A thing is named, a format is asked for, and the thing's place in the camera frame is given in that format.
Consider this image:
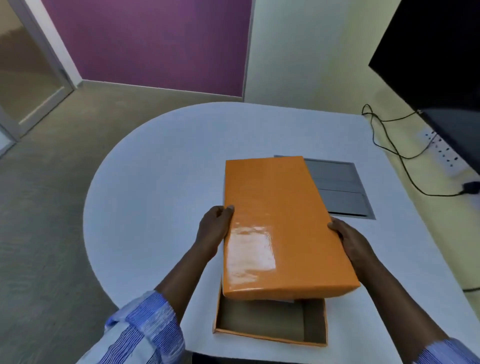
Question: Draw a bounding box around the person's right hand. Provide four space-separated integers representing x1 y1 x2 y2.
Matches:
327 217 379 271

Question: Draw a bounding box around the person's left hand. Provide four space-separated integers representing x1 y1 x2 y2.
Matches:
196 205 235 258

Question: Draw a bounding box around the orange box lid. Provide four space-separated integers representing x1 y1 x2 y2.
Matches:
222 156 361 302

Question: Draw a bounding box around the person's right forearm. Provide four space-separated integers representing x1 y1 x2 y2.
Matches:
356 258 480 364

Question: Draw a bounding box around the person's left forearm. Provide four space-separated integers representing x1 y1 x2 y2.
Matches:
77 242 219 364

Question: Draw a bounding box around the orange cardboard box base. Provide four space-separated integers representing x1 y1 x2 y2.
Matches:
213 278 329 347

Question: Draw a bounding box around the white power strip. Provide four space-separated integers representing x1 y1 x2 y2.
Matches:
423 127 472 177

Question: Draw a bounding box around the black monitor screen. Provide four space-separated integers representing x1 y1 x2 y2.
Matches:
368 0 480 176

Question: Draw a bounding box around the grey table cable hatch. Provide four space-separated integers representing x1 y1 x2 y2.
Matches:
274 155 376 220

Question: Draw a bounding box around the black power cable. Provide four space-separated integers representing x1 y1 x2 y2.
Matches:
361 104 466 198

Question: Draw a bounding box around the glass door with white frame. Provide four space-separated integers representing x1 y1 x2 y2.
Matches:
0 0 76 156

